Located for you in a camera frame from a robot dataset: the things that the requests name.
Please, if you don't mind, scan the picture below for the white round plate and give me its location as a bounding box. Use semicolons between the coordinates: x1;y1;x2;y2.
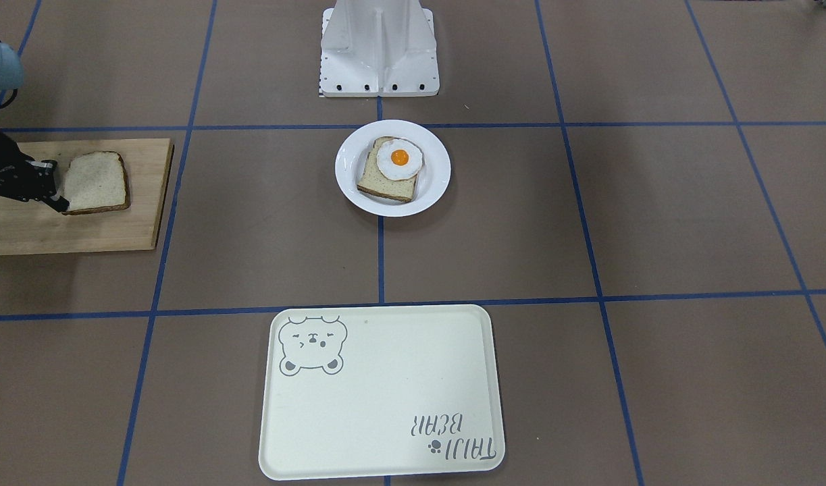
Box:
334;119;452;217

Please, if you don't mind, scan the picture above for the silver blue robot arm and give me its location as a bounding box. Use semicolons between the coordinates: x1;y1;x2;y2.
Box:
0;40;70;213

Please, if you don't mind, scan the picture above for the fried egg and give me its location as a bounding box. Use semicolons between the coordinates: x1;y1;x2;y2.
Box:
376;138;424;181

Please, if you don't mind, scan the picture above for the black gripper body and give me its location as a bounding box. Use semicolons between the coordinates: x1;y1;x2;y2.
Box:
0;130;49;202

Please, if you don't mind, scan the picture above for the cream bear tray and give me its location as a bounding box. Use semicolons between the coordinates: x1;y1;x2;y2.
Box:
258;304;506;481

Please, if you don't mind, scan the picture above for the bread slice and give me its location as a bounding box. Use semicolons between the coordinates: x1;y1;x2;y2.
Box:
357;136;424;203
61;151;131;215

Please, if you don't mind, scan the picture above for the bread slice under egg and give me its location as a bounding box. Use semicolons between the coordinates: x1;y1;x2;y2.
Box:
357;136;424;203

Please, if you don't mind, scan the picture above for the wooden cutting board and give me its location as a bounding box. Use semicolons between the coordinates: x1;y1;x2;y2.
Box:
0;138;174;256

